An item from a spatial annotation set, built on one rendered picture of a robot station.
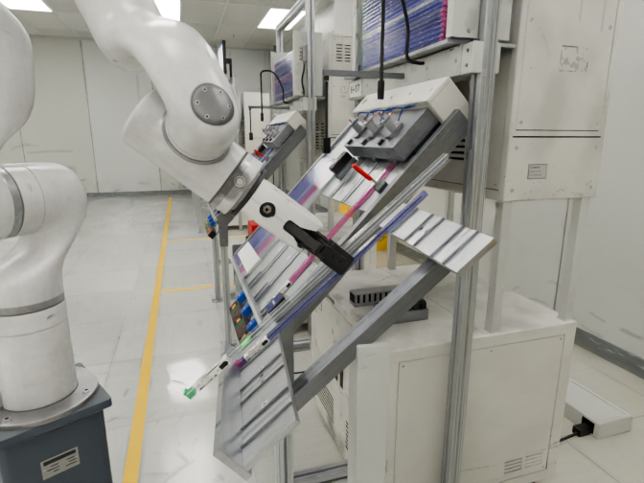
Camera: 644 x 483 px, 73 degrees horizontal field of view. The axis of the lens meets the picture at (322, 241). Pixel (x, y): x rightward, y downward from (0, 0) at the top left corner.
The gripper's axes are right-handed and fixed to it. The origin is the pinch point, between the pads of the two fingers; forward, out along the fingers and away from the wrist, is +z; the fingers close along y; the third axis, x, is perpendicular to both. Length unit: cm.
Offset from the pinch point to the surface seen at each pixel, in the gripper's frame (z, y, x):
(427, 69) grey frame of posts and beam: 8, 57, -50
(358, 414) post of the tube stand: 24.8, 7.9, 21.0
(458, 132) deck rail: 20, 43, -39
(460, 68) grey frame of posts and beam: 11, 43, -50
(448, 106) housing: 15, 44, -43
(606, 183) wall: 143, 138, -105
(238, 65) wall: -103, 925, -128
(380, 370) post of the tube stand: 22.7, 7.9, 12.0
